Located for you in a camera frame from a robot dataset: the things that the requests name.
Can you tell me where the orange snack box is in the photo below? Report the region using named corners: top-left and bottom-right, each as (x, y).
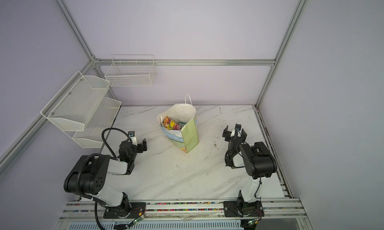
top-left (162, 116), bottom-right (181, 131)

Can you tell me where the white green paper bag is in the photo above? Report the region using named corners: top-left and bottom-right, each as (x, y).
top-left (157, 94), bottom-right (199, 153)

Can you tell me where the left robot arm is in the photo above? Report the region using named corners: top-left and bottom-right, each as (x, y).
top-left (64, 140), bottom-right (147, 218)

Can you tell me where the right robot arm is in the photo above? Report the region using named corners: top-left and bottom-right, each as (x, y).
top-left (223, 124), bottom-right (278, 219)

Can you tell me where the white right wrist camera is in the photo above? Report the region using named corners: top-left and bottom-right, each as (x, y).
top-left (234, 124), bottom-right (242, 137)

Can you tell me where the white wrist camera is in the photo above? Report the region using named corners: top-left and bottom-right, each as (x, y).
top-left (128, 131), bottom-right (138, 146)
top-left (234, 124), bottom-right (242, 137)

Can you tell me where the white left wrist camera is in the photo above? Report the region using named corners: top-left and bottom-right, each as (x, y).
top-left (128, 131), bottom-right (138, 146)

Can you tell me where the black corrugated cable hose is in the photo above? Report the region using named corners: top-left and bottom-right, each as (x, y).
top-left (74, 127), bottom-right (130, 230)

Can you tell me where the white mesh wall shelf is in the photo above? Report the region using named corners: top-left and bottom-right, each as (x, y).
top-left (41, 71), bottom-right (121, 149)

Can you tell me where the white wire wall basket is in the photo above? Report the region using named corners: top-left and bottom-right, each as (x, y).
top-left (105, 55), bottom-right (157, 87)

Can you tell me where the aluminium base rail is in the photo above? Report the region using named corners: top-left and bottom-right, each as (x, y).
top-left (55, 198), bottom-right (313, 230)

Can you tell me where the right rear frame post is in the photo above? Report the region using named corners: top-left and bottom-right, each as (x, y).
top-left (255, 0), bottom-right (309, 109)

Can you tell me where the aluminium frame post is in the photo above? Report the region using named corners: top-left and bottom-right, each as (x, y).
top-left (53, 0), bottom-right (96, 62)

